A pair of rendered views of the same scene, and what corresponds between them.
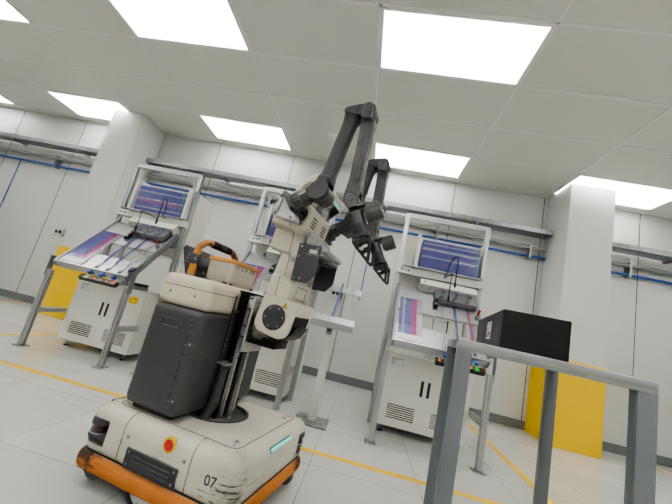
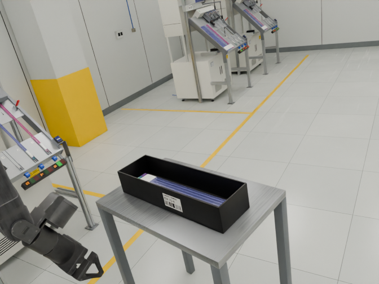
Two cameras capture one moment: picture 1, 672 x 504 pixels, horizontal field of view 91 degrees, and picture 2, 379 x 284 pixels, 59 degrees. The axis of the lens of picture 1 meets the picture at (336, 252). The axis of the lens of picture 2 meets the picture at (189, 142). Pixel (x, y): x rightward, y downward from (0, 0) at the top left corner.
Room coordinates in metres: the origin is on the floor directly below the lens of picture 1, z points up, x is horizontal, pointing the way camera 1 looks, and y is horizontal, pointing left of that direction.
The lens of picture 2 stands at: (0.58, 0.33, 1.59)
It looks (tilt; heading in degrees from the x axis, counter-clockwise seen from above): 24 degrees down; 297
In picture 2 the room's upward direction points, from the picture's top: 11 degrees counter-clockwise
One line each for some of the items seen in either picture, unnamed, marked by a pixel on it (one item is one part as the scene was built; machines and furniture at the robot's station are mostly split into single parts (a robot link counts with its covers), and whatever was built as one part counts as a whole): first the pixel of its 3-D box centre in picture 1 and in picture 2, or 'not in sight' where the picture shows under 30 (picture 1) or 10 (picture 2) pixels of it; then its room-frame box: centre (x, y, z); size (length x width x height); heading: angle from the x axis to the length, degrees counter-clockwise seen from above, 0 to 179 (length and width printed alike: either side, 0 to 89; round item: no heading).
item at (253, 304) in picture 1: (279, 327); not in sight; (1.56, 0.17, 0.68); 0.28 x 0.27 x 0.25; 161
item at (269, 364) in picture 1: (262, 353); not in sight; (3.26, 0.46, 0.31); 0.70 x 0.65 x 0.62; 82
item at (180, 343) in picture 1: (219, 334); not in sight; (1.59, 0.44, 0.59); 0.55 x 0.34 x 0.83; 161
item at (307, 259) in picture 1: (315, 263); not in sight; (1.46, 0.08, 0.99); 0.28 x 0.16 x 0.22; 161
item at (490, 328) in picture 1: (512, 336); (177, 187); (1.20, -0.69, 0.86); 0.57 x 0.17 x 0.11; 161
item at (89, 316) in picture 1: (126, 283); not in sight; (3.27, 1.90, 0.66); 1.01 x 0.73 x 1.31; 172
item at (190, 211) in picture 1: (148, 257); not in sight; (3.47, 1.89, 0.95); 1.33 x 0.82 x 1.90; 172
